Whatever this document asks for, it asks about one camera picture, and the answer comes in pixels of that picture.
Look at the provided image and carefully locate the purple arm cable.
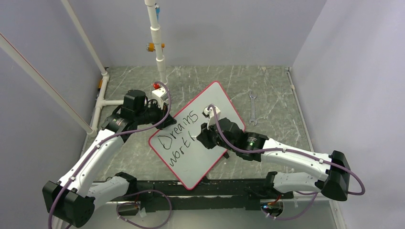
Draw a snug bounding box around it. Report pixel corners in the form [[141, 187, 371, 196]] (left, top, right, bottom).
[[47, 81, 172, 229], [209, 104, 366, 196]]

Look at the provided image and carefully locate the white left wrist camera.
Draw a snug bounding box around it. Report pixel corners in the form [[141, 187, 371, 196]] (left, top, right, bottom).
[[151, 83, 169, 109]]

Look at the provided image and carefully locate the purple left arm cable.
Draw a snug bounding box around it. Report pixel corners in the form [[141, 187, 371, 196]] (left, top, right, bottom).
[[47, 81, 172, 229]]

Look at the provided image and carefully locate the orange pipe clamp knob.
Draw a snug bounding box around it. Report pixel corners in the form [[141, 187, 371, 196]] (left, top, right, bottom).
[[146, 43, 165, 52]]

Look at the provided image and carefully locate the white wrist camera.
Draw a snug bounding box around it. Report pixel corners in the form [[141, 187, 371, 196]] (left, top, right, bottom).
[[151, 83, 169, 109], [202, 104, 221, 128]]

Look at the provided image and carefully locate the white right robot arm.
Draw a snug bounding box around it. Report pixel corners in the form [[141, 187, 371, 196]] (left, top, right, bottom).
[[196, 118, 350, 201]]

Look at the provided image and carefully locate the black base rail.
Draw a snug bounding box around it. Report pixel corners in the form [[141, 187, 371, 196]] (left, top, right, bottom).
[[121, 178, 282, 213]]

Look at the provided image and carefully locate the white red wall trim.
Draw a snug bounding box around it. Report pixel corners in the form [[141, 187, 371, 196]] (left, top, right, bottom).
[[0, 33, 96, 136]]

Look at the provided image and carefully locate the red framed whiteboard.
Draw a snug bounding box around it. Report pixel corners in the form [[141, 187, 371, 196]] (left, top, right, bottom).
[[149, 81, 245, 190]]

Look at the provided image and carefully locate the white slanted corner pipe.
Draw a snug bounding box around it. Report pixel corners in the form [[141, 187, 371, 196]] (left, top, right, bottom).
[[61, 0, 123, 137]]

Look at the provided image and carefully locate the silver combination wrench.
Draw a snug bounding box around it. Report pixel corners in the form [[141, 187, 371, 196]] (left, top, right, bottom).
[[249, 91, 257, 126]]

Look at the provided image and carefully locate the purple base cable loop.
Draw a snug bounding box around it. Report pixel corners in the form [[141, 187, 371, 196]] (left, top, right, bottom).
[[116, 189, 173, 229]]

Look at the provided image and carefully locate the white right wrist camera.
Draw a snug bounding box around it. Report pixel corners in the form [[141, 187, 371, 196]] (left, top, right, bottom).
[[202, 104, 221, 128]]

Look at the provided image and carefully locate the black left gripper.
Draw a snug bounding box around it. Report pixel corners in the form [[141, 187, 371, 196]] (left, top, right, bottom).
[[135, 99, 176, 130]]

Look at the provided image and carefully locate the white vertical pvc pipe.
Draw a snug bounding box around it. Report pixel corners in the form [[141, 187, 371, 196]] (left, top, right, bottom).
[[144, 0, 168, 84]]

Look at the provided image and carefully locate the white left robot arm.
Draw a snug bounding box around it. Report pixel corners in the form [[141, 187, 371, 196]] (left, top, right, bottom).
[[42, 87, 176, 228]]

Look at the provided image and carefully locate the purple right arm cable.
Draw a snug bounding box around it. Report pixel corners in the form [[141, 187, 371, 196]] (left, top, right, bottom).
[[209, 104, 366, 196]]

